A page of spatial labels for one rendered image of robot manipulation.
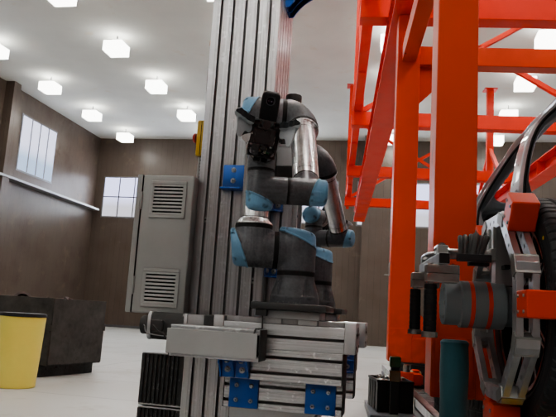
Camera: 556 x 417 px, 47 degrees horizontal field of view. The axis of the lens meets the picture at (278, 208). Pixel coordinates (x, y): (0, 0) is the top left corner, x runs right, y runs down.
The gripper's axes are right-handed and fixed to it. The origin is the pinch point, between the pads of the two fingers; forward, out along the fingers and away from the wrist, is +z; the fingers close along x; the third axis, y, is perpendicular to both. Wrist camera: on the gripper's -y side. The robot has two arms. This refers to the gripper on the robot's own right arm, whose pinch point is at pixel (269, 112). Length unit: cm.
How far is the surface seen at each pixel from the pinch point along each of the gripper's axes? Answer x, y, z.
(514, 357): -75, 43, -25
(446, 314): -62, 34, -46
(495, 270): -75, 18, -47
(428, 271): -52, 24, -34
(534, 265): -75, 18, -22
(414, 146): -99, -89, -288
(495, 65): -145, -158, -282
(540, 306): -75, 29, -14
